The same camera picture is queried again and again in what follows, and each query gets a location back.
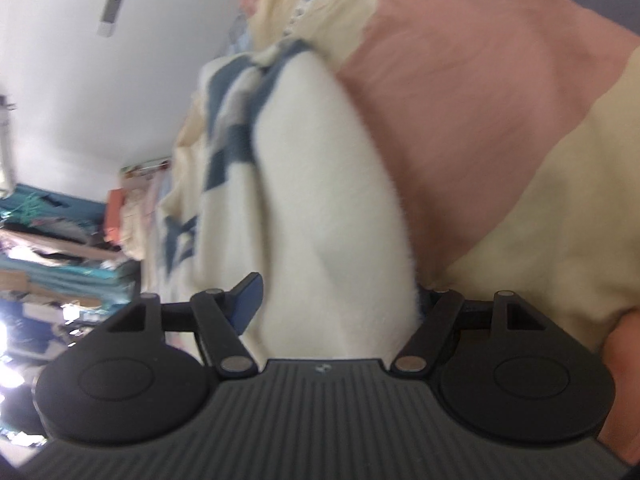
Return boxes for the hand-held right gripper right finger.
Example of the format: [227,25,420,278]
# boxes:
[391,285,548,376]

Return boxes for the floral patterned pillow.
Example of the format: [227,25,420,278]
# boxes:
[120,159,173,182]

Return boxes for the orange box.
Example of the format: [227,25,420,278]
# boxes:
[104,189,125,251]

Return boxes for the rolled cream blanket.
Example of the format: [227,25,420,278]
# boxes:
[120,195,161,261]

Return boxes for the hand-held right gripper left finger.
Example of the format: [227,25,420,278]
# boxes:
[105,271,264,377]

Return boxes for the white wall fixture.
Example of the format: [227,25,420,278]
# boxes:
[0,95,18,196]

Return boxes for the cream sweater with blue stripes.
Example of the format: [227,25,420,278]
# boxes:
[142,40,421,361]

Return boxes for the row of hanging clothes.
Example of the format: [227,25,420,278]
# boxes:
[0,182,141,443]

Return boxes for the plaid patchwork quilt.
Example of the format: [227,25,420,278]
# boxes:
[240,0,640,466]

